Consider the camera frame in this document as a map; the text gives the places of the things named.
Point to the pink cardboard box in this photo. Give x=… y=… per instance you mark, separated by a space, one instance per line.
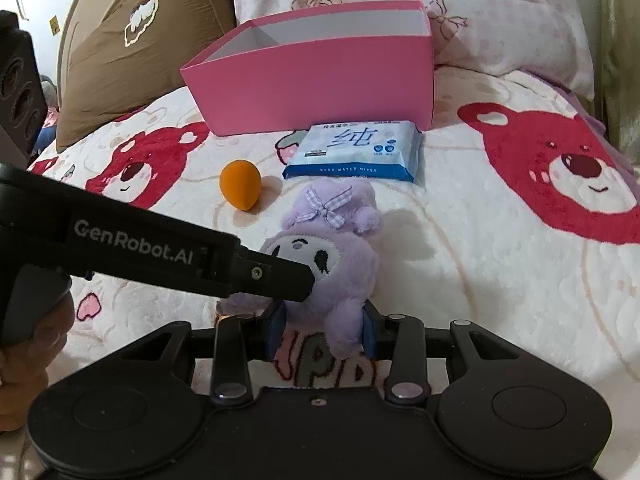
x=320 y=80

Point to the beige bed headboard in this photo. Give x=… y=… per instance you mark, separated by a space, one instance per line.
x=67 y=45

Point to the pink and blue toy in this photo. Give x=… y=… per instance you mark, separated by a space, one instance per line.
x=49 y=127

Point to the gold satin cloth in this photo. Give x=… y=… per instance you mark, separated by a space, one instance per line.
x=620 y=60

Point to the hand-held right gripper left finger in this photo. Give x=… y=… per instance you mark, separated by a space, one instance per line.
x=277 y=332

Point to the orange makeup sponge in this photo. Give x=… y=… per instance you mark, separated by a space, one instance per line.
x=240 y=182

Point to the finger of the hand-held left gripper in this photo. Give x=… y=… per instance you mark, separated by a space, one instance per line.
x=280 y=272

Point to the blue wet wipes packet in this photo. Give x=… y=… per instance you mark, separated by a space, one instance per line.
x=355 y=152

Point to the person's left hand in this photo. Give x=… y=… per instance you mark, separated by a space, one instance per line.
x=30 y=375

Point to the pink checked cartoon pillow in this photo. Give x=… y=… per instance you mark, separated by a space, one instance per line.
x=500 y=20

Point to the purple plush toy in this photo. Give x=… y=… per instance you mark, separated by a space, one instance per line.
x=345 y=270

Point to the brown pillow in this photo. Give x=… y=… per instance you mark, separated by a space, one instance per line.
x=140 y=60

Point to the yellow wall sticker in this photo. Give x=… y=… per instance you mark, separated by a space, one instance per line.
x=55 y=26

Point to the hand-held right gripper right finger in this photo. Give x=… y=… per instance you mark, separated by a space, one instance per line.
x=371 y=332

